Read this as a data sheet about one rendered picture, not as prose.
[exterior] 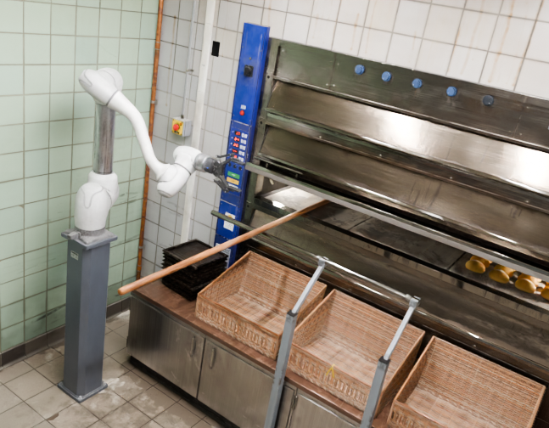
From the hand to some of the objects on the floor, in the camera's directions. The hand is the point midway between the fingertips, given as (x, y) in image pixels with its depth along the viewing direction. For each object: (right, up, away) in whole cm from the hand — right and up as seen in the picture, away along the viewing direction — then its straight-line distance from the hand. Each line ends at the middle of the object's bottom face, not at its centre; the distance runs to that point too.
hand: (240, 177), depth 266 cm
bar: (+7, -147, +42) cm, 153 cm away
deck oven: (+105, -122, +148) cm, 218 cm away
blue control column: (+25, -90, +193) cm, 214 cm away
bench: (+33, -148, +51) cm, 160 cm away
